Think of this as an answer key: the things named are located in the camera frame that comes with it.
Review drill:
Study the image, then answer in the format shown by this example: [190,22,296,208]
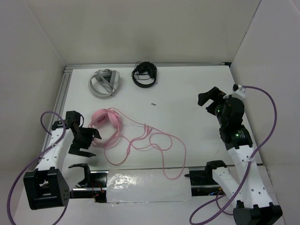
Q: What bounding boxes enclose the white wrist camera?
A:
[51,120,64,131]
[223,84,246,100]

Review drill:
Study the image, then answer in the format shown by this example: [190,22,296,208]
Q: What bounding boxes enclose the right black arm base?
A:
[184,160,227,188]

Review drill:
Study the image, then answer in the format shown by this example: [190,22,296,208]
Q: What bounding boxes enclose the black wired headphones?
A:
[131,61,158,89]

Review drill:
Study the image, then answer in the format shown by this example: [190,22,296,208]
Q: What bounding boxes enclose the grey white headphones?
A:
[88,69,120,99]

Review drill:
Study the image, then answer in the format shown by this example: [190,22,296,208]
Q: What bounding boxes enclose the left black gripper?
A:
[69,127,101,157]

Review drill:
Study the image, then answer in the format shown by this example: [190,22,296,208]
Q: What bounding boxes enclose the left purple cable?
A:
[6,111,71,225]

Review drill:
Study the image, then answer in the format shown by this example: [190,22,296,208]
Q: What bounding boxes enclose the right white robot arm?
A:
[198,84,283,225]

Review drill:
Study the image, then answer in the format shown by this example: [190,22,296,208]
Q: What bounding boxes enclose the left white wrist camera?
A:
[51,120,64,131]

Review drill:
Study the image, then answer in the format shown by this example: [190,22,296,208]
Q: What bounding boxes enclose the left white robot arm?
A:
[23,111,101,210]

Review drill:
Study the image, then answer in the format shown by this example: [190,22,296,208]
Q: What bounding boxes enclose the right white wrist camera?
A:
[223,84,246,100]

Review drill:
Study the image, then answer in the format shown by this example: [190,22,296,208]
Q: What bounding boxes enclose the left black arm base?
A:
[65,163,108,192]

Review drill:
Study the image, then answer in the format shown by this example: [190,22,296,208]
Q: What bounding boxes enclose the pink wired headphones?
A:
[88,107,187,180]

